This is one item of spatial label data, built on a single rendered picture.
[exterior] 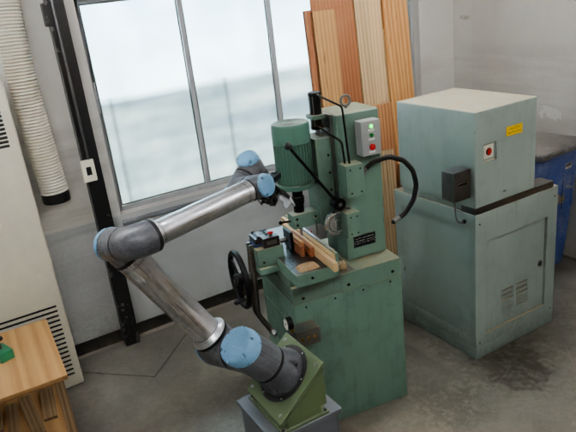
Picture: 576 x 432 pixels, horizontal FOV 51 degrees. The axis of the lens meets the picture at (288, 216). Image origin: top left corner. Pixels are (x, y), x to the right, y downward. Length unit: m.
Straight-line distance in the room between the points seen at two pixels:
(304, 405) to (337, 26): 2.79
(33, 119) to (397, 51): 2.55
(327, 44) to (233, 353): 2.60
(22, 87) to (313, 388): 2.20
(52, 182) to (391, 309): 1.97
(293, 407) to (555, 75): 3.12
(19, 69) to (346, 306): 2.08
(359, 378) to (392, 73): 2.36
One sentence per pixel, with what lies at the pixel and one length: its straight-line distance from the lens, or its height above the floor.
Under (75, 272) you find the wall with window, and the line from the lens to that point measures 4.01.
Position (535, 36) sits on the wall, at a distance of 4.71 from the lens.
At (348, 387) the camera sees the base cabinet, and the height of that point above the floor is 0.18.
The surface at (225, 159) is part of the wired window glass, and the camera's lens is 4.22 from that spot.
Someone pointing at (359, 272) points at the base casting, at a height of 0.79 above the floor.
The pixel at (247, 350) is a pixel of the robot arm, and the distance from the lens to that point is 2.21.
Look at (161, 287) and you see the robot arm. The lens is 2.20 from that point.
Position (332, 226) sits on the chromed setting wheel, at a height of 1.01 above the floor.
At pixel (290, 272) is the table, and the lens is 2.73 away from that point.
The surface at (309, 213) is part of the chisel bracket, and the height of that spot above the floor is 1.07.
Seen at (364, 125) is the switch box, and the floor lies 1.46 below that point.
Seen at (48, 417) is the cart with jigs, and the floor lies 0.20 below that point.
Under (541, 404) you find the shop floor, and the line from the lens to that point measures 3.42.
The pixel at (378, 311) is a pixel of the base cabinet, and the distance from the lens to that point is 3.06.
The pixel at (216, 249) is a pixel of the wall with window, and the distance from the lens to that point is 4.27.
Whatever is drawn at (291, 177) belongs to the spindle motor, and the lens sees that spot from 2.77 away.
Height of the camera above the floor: 2.07
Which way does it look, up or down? 20 degrees down
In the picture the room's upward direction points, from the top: 7 degrees counter-clockwise
